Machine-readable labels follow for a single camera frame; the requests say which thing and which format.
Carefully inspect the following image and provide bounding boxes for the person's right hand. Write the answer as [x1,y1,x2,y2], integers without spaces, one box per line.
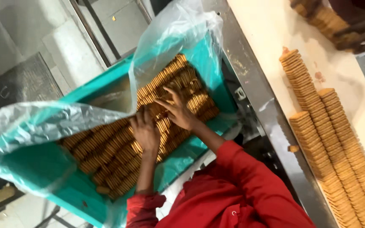
[154,86,199,131]

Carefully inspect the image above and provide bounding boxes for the person's left hand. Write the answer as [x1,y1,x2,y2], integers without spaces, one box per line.
[129,105,161,154]

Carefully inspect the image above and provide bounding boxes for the packed layer of brown biscuits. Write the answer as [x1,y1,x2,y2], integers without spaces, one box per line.
[59,53,220,200]

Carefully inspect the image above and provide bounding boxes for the teal plastic crate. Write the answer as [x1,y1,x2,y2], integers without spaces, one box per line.
[0,32,238,228]

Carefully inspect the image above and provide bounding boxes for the grey metal stand bars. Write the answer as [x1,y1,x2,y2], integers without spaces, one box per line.
[68,0,153,68]

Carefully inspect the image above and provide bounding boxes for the clear plastic liner bag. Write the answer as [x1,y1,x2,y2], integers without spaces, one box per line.
[0,0,224,198]

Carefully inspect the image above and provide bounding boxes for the person's red shirt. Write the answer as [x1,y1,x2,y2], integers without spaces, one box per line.
[125,140,317,228]

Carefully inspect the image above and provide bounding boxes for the dark textured floor mat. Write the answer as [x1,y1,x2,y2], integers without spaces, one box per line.
[0,52,64,111]

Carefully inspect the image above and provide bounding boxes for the white conveyor belt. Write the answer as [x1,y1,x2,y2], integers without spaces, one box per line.
[226,0,365,228]

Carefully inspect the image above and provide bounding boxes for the stacked rows of tan biscuits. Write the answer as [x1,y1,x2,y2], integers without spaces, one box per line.
[279,48,365,228]

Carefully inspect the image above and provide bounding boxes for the carried bundle of tan biscuits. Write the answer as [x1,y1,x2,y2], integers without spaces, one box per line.
[290,0,362,53]

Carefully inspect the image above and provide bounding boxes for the stainless steel conveyor frame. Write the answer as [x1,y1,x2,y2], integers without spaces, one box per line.
[202,0,340,228]

